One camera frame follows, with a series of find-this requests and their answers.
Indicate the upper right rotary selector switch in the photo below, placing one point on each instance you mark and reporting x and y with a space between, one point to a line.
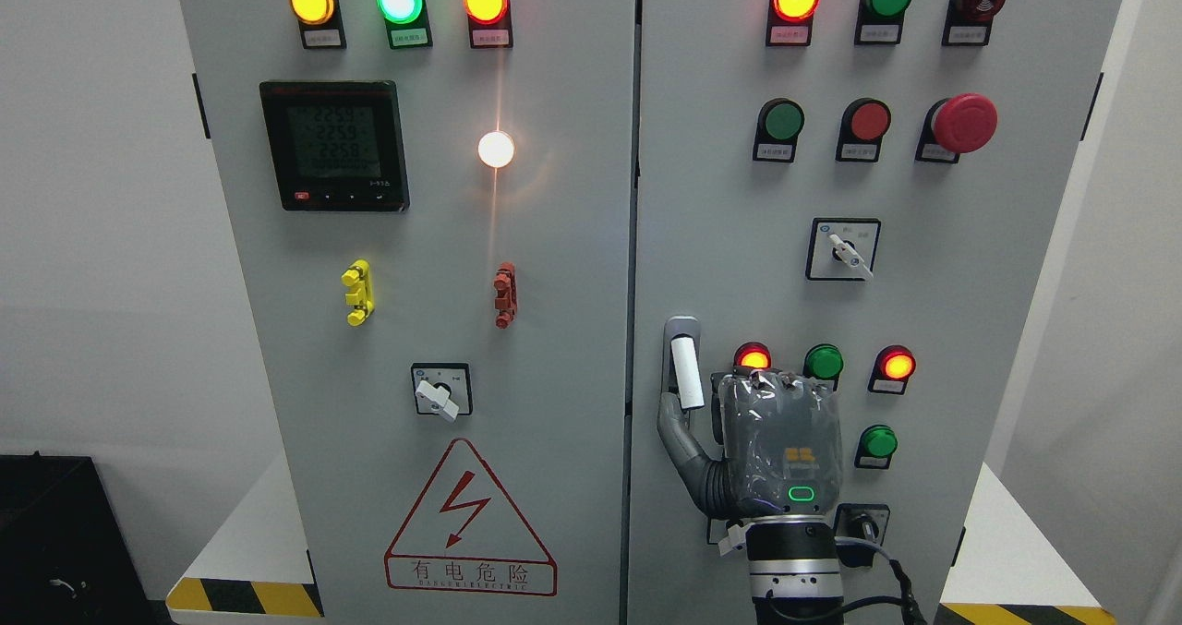
842 249

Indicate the grey left cabinet door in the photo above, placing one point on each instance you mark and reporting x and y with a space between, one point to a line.
547 391

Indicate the green push button upper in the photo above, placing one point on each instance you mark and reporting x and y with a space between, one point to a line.
778 126

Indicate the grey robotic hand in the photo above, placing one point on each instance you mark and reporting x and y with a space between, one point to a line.
781 447

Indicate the green lit indicator light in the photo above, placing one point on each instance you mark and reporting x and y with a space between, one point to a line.
407 23

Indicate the red push button upper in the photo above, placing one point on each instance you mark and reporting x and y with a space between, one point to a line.
861 131

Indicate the orange indicator light left door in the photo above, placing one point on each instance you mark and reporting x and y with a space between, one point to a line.
489 23

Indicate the red black buzzer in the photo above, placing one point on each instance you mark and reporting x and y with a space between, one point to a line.
969 22

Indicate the green push button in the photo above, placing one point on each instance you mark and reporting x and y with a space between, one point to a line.
778 126
876 447

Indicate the red lit indicator top right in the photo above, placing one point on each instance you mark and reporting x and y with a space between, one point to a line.
790 22

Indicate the red lit indicator lower right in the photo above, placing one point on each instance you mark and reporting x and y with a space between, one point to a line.
892 370

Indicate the green indicator lower middle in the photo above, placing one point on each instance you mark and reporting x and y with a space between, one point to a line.
824 362

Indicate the green indicator top right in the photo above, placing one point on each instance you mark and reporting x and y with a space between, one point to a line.
880 22

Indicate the red plastic clip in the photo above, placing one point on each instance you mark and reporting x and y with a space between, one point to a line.
506 294

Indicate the black box at left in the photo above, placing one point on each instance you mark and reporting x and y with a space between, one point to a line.
63 557

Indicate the white platform with hazard stripes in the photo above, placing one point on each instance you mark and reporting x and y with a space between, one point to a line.
255 570

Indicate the yellow plastic clip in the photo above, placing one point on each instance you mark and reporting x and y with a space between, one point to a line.
357 281

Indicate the white lit indicator light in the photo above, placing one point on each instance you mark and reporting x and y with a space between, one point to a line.
496 149

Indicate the black digital power meter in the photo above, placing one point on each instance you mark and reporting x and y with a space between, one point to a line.
336 145

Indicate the green push button lower right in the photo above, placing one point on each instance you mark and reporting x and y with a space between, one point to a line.
876 447

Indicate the black rotary knob switch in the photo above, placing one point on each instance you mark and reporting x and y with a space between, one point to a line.
866 521

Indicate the lower white rotary selector switch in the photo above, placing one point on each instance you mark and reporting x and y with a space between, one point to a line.
732 537

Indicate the grey cabinet door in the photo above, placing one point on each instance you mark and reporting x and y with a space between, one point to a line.
547 391
725 239

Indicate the yellow indicator light top left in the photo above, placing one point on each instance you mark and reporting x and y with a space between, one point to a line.
320 24

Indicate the red emergency stop mushroom button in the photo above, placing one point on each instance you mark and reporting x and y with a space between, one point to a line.
956 126

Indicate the red lit indicator lower left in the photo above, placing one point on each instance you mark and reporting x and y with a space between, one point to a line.
752 355

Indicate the silver cabinet door handle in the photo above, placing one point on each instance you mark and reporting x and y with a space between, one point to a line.
680 372

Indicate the red electric hazard warning sign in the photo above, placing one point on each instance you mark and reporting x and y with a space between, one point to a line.
465 533

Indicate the grey right cabinet door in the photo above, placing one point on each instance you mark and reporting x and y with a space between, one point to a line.
725 239

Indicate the red lit indicator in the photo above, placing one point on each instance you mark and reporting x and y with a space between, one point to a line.
892 370
790 22
752 355

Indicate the left door rotary selector switch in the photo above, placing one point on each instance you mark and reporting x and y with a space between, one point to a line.
442 389

